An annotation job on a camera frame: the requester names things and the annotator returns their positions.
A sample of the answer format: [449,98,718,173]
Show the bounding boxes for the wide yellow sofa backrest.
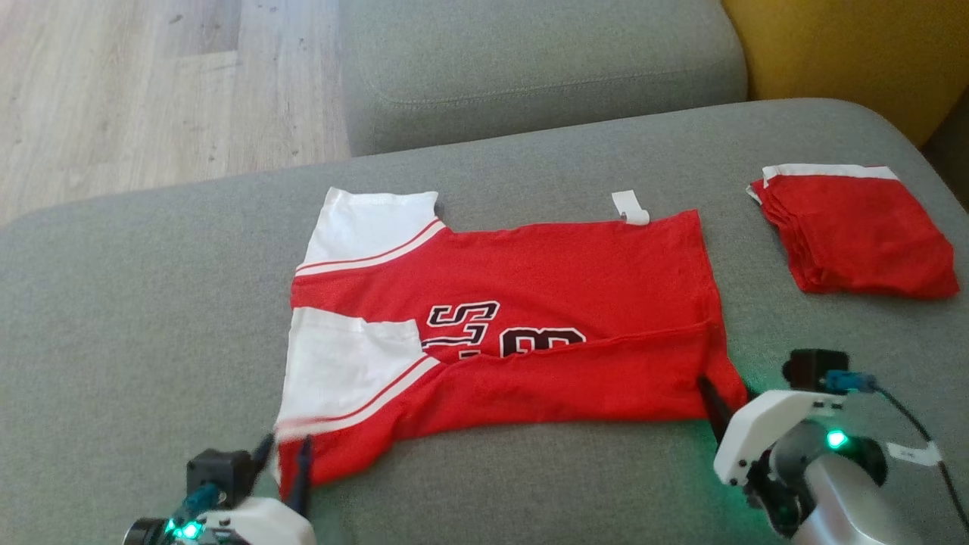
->
[721,0,969,149]

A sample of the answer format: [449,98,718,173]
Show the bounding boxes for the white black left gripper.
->
[193,433,318,545]

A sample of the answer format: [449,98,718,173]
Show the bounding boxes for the black cable with blue plug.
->
[170,483,222,532]

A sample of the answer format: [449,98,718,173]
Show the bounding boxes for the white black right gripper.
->
[696,375,846,487]

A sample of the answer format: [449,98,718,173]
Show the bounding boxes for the red white-trimmed shorts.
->
[746,163,961,301]

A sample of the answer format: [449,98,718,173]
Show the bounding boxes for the red white jersey shirt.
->
[274,187,751,501]

